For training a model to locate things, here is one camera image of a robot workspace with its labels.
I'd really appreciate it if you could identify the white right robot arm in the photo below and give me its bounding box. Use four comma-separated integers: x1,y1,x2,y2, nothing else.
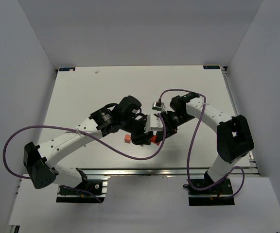
161,92,254,191

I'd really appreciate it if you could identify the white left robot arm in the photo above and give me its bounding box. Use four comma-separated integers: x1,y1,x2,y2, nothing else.
24,96,154,189

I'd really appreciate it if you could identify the salmon cube wood block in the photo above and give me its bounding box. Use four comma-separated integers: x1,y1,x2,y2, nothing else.
124,134,131,143

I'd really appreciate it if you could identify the blue label right corner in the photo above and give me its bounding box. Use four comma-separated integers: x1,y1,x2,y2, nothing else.
203,65,220,69

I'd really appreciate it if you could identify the blue label corner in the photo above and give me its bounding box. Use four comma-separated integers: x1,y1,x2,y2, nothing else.
58,67,75,72
203,65,220,69

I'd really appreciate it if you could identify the blue label left corner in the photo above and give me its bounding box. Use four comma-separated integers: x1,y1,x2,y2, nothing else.
58,67,75,72

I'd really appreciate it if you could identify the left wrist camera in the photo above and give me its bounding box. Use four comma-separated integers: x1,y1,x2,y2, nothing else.
144,114,163,133

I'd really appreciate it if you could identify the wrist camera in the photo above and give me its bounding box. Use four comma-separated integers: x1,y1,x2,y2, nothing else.
152,101,166,112
144,114,163,133

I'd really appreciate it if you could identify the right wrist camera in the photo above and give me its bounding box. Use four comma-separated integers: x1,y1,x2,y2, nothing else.
152,101,166,112

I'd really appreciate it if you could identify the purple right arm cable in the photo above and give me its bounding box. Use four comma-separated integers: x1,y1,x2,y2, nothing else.
158,89,245,200

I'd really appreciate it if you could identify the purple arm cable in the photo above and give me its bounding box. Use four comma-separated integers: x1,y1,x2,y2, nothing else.
3,114,167,203
158,89,245,200

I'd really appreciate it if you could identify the aluminium table edge rail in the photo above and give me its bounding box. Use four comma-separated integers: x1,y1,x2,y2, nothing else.
52,167,260,177

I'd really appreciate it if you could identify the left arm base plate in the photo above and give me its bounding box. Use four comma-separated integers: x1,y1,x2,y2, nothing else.
56,176,109,204

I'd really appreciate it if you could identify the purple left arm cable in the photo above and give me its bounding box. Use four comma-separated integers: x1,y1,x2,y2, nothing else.
3,114,167,203

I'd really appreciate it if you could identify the right side aluminium rail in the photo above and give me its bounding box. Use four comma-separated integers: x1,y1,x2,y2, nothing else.
221,66,261,175

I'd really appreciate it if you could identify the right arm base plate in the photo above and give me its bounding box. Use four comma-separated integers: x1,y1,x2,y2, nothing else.
183,178,235,206

